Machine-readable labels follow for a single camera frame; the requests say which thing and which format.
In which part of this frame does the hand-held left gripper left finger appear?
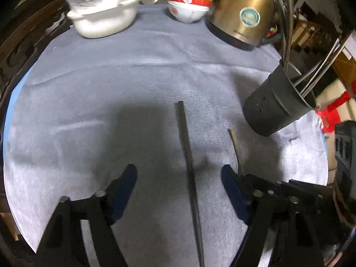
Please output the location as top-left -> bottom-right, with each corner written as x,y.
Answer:
33,164 -> 138,267

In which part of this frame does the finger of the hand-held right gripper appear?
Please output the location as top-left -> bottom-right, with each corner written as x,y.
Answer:
241,174 -> 333,201

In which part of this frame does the white bowl with red logo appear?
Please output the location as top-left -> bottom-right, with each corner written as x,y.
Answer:
167,0 -> 210,23

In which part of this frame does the cardboard box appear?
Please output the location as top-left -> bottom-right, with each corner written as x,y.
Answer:
332,30 -> 356,89

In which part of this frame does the gold electric kettle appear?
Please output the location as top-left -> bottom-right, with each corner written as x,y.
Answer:
206,0 -> 281,51

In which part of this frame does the red plastic stool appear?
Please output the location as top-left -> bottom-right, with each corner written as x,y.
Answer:
317,89 -> 356,134

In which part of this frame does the stainless steel utensil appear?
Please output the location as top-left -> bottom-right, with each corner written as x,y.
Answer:
271,0 -> 290,70
284,0 -> 295,63
302,37 -> 356,97
292,36 -> 351,87

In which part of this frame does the blue table mat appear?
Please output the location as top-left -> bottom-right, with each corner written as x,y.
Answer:
7,64 -> 38,117

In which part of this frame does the grey towel cloth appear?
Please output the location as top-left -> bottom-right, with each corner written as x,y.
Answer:
3,4 -> 330,267

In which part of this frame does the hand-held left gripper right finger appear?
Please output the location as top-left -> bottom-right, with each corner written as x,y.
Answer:
221,165 -> 326,267

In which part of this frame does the grey perforated utensil holder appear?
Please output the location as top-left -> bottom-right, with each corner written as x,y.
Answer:
243,60 -> 318,137

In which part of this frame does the dark grey chopstick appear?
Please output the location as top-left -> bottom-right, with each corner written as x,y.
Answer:
176,101 -> 205,267

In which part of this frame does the brown wooden chair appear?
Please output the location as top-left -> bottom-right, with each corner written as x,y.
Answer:
291,8 -> 338,62

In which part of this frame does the brown wooden chopstick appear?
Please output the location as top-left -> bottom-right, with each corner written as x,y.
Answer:
228,129 -> 246,176

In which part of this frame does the white ceramic dish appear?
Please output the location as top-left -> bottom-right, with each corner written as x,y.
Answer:
67,0 -> 138,39

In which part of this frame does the carved wooden table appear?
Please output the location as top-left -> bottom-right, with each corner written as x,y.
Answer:
0,0 -> 74,109

